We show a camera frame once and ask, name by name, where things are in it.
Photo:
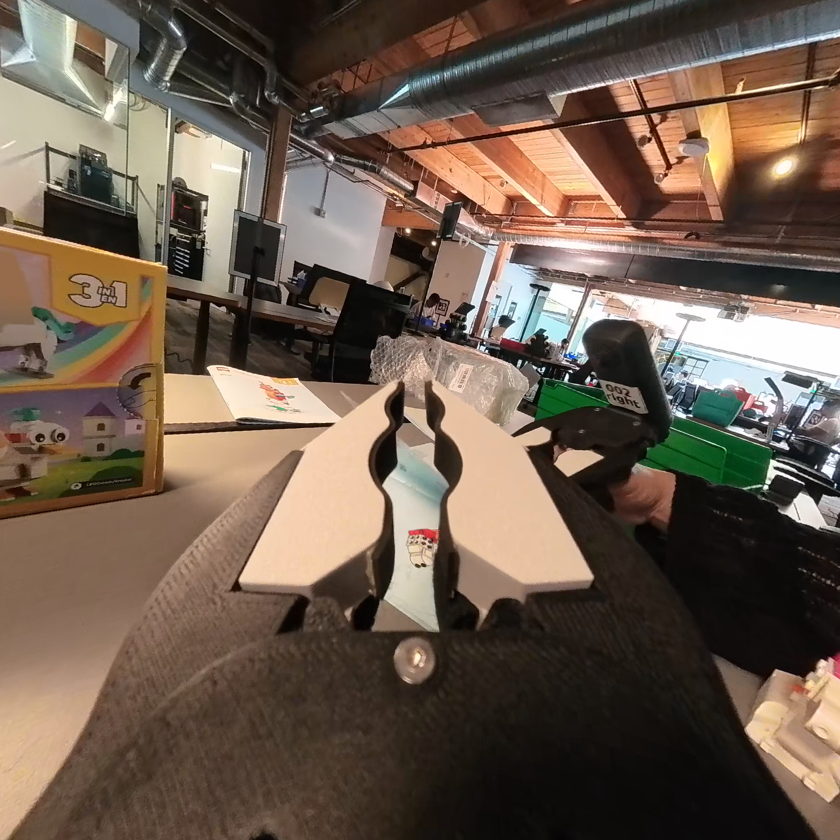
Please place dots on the booklet with orange figure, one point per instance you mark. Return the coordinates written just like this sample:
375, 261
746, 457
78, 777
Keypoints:
262, 394

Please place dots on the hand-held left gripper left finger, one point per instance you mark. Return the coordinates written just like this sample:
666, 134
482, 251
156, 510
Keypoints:
315, 512

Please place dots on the black office chair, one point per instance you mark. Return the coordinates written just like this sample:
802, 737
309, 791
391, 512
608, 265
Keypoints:
371, 328

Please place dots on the ceiling spot lamp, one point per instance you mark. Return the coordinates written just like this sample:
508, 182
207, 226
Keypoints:
784, 165

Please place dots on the white and red lego model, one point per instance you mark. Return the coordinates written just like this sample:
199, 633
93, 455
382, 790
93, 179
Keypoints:
787, 728

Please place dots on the person's right forearm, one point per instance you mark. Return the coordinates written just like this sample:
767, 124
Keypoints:
754, 577

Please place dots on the person's right hand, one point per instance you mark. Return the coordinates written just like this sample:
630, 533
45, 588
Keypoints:
646, 499

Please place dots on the monitor on stand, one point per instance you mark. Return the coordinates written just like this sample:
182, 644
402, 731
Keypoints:
257, 246

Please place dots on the yellow lego box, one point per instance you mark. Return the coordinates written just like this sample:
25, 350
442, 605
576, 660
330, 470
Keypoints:
79, 394

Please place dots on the background table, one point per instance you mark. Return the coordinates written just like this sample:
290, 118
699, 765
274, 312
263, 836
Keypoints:
197, 289

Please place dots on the green tote bag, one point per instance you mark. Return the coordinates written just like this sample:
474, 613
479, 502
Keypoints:
718, 410

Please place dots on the green plastic bin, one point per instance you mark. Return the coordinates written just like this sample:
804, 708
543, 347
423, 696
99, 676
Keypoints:
709, 453

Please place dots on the bubble wrap package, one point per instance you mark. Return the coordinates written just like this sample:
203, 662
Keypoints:
472, 380

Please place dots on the metal ventilation duct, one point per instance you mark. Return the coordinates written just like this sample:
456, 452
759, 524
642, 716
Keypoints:
525, 72

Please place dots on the black hanging speaker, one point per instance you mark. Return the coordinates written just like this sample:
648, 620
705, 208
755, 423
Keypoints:
450, 220

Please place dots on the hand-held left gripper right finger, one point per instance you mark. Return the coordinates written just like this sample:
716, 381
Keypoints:
512, 518

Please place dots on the black ceiling pipe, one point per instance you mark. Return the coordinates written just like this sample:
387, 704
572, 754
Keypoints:
590, 117

